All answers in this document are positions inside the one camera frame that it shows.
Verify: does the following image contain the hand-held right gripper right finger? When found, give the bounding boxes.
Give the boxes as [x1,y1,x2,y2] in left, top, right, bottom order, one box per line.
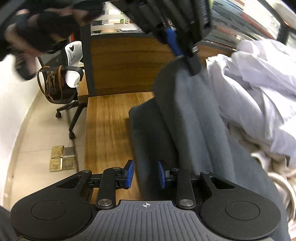
[157,161,234,208]

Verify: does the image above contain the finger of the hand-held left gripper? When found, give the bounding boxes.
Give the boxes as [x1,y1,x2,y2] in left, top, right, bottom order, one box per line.
[159,24,185,58]
[175,27,202,76]

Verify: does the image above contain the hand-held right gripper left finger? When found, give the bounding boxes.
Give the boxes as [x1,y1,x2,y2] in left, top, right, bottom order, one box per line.
[57,159,134,208]

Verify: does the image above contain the dark grey pants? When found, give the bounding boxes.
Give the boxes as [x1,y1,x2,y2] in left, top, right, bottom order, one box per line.
[128,56,291,241]

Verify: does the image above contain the person's left forearm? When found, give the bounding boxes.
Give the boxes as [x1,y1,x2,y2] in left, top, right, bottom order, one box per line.
[3,13,41,80]

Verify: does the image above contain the person's left hand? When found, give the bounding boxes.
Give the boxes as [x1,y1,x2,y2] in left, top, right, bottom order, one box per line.
[35,3,105,54]

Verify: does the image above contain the white shirt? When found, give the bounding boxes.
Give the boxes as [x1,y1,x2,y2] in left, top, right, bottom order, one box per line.
[206,38,296,160]

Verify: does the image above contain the black office chair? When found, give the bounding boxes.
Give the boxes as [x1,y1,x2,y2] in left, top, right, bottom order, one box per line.
[37,65,85,118]

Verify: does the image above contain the wooden side desk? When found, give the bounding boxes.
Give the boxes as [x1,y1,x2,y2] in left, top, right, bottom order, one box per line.
[69,74,89,139]

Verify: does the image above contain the white plastic chair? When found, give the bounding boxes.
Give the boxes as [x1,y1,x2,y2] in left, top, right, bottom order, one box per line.
[65,41,83,88]

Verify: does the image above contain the cream garment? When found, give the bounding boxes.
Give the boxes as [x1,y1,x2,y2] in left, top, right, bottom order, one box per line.
[228,123,296,224]

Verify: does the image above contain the brown patterned bag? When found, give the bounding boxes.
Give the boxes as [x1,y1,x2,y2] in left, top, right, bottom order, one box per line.
[37,65,78,103]

